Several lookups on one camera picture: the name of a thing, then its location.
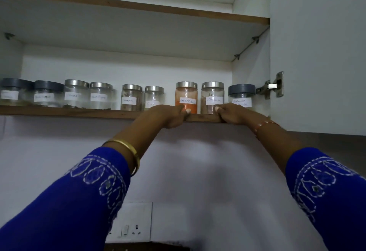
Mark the person's right hand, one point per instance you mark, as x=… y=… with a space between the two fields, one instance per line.
x=237 y=114

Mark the person's right thumb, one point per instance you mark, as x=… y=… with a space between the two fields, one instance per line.
x=224 y=108

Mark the person's left thumb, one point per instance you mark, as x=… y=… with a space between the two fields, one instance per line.
x=181 y=110

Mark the gold bangle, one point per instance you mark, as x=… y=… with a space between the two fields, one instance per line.
x=132 y=148

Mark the person's left hand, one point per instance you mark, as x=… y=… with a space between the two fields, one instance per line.
x=167 y=116

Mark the person's left forearm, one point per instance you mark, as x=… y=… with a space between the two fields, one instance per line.
x=137 y=139

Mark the blue embroidered left sleeve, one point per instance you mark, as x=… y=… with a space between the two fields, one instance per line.
x=63 y=205

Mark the metal door hinge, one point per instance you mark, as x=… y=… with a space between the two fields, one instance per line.
x=274 y=85

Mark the grey-lidded glass jar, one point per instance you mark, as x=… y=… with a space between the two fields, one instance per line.
x=241 y=93
x=14 y=92
x=47 y=95

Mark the metal shelf support pin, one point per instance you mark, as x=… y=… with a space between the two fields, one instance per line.
x=9 y=35

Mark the person's right forearm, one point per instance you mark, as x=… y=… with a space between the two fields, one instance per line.
x=276 y=142

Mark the white cabinet door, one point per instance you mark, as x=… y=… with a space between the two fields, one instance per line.
x=317 y=53

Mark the row of silver-lidded spice jars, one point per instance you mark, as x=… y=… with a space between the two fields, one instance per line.
x=131 y=99

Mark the white wall socket plate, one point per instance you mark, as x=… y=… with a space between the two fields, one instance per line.
x=134 y=219

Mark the blue embroidered sleeve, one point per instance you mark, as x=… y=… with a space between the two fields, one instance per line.
x=334 y=199
x=63 y=205

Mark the white wall cabinet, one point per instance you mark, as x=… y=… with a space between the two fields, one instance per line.
x=125 y=67

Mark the blue embroidered right sleeve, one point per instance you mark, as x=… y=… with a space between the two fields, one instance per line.
x=334 y=199

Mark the wooden-edged cabinet shelf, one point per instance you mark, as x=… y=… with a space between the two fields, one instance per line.
x=128 y=25
x=71 y=113

